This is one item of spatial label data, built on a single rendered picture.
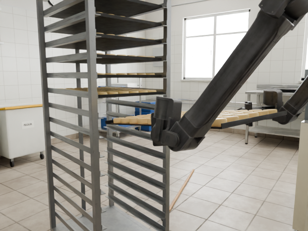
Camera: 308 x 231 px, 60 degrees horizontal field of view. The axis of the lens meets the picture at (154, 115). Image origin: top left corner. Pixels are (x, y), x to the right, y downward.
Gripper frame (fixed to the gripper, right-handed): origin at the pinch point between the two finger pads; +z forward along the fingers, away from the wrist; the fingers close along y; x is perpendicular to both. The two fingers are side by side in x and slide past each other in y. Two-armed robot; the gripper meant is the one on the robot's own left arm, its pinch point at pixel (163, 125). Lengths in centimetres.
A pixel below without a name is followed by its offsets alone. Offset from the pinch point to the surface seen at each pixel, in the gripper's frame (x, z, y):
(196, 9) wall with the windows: 64, 477, -176
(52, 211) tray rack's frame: -78, 75, 62
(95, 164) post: -33.0, 27.8, 19.7
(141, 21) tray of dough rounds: -9, 47, -47
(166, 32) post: 2, 55, -43
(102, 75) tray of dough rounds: -27.6, 32.1, -20.3
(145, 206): -17, 74, 60
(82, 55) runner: -37, 35, -30
